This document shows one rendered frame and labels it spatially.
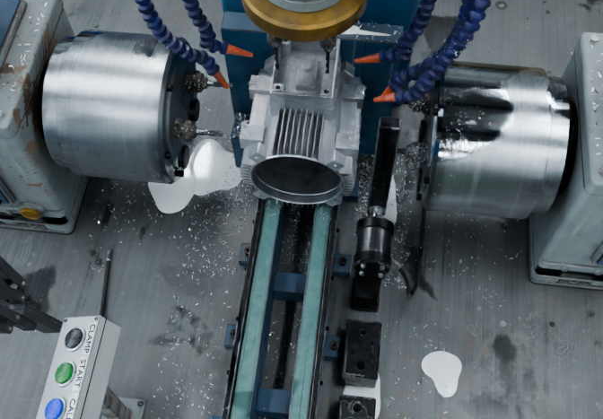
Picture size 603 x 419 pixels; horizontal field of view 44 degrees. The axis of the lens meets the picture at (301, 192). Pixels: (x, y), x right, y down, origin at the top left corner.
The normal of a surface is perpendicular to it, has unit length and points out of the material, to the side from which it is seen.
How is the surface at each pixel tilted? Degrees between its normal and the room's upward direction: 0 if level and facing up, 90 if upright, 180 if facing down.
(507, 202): 81
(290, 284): 0
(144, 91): 21
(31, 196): 89
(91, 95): 28
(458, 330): 0
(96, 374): 64
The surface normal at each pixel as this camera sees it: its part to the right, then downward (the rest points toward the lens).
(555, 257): -0.12, 0.86
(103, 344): 0.89, -0.12
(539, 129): -0.06, -0.08
